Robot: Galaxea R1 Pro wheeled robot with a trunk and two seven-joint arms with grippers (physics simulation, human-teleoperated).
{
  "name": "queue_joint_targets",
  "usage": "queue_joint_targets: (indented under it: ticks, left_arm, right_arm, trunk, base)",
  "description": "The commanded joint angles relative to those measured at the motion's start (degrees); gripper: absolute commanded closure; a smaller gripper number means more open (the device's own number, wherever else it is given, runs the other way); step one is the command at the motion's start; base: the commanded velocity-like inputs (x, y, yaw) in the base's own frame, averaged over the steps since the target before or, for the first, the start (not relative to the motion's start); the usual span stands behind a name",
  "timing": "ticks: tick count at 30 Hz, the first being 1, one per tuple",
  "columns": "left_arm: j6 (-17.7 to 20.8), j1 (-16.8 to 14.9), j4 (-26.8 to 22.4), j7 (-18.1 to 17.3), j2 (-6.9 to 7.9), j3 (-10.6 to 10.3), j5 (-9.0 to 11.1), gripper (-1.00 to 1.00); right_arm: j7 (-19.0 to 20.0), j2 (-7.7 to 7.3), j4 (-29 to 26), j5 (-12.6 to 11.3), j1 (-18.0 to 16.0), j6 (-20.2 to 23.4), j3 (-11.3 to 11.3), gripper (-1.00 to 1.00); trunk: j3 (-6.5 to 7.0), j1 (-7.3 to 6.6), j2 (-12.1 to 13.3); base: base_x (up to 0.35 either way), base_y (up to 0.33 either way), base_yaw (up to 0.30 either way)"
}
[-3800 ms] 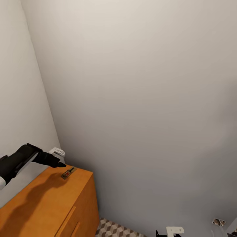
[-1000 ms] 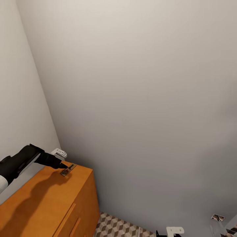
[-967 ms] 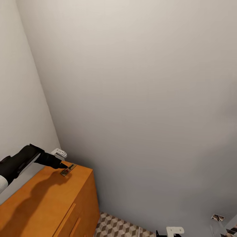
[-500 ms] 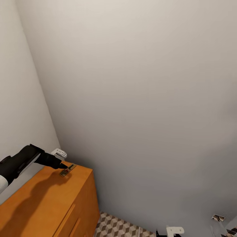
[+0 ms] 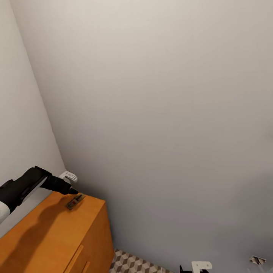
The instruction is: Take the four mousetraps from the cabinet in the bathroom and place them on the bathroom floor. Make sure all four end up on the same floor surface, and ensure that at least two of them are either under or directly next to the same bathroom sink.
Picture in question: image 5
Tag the mousetrap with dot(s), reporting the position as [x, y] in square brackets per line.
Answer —
[75, 201]

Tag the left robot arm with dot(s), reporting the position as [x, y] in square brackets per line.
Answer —
[14, 193]

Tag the cabinet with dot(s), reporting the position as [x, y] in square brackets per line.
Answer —
[54, 239]

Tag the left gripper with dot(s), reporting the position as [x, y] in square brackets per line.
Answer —
[63, 187]

